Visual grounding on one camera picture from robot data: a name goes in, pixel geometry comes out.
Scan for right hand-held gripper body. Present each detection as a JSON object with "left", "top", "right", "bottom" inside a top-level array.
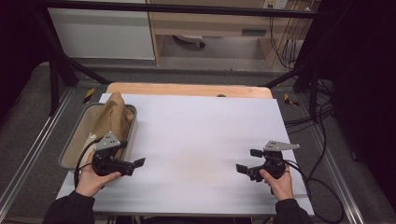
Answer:
[{"left": 247, "top": 140, "right": 301, "bottom": 183}]

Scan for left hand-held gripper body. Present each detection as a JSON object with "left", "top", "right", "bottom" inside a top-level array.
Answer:
[{"left": 92, "top": 130, "right": 136, "bottom": 177}]

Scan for brown cloth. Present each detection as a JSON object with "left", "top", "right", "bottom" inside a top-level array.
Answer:
[{"left": 90, "top": 91, "right": 135, "bottom": 152}]

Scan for beige bin with grey rim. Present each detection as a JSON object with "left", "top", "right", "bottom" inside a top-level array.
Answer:
[{"left": 58, "top": 102, "right": 138, "bottom": 172}]

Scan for person's right hand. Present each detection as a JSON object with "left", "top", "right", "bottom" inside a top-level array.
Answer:
[{"left": 259, "top": 164, "right": 295, "bottom": 202}]

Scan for person's left hand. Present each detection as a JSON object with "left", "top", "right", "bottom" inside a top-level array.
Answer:
[{"left": 75, "top": 150, "right": 122, "bottom": 198}]

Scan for white board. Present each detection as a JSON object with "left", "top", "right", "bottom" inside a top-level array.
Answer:
[{"left": 55, "top": 92, "right": 315, "bottom": 217}]

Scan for black metal stand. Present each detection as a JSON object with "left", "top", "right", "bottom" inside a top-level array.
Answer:
[
  {"left": 32, "top": 8, "right": 113, "bottom": 116},
  {"left": 264, "top": 59, "right": 321, "bottom": 122}
]

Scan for white cabinet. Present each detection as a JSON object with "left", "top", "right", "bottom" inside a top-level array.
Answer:
[{"left": 47, "top": 0, "right": 156, "bottom": 61}]

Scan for chair base with castor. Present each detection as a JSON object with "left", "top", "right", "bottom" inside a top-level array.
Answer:
[{"left": 173, "top": 35, "right": 207, "bottom": 49}]

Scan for dark curtain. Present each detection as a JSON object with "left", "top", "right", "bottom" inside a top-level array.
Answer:
[
  {"left": 0, "top": 0, "right": 50, "bottom": 119},
  {"left": 317, "top": 0, "right": 396, "bottom": 203}
]

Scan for light wooden desk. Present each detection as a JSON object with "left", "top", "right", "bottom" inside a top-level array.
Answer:
[{"left": 146, "top": 0, "right": 321, "bottom": 69}]

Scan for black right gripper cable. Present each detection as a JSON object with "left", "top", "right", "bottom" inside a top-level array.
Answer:
[{"left": 283, "top": 105, "right": 346, "bottom": 224}]

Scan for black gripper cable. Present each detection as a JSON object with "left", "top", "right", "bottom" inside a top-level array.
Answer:
[
  {"left": 73, "top": 137, "right": 104, "bottom": 189},
  {"left": 283, "top": 105, "right": 346, "bottom": 224}
]

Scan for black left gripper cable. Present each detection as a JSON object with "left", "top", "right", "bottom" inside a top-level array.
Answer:
[{"left": 73, "top": 137, "right": 104, "bottom": 189}]

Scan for black floor cable bundle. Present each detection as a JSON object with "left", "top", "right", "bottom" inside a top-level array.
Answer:
[{"left": 284, "top": 102, "right": 335, "bottom": 129}]

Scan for aluminium rail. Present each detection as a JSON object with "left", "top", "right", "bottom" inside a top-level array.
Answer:
[
  {"left": 0, "top": 89, "right": 73, "bottom": 216},
  {"left": 311, "top": 124, "right": 367, "bottom": 224}
]

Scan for hanging black cables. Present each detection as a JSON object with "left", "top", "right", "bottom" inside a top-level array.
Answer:
[{"left": 269, "top": 15, "right": 312, "bottom": 70}]

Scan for black horizontal frame bar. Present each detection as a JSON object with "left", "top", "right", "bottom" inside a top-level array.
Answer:
[{"left": 36, "top": 2, "right": 331, "bottom": 19}]

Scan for white wall socket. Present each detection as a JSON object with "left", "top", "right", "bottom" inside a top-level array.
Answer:
[{"left": 262, "top": 0, "right": 289, "bottom": 10}]

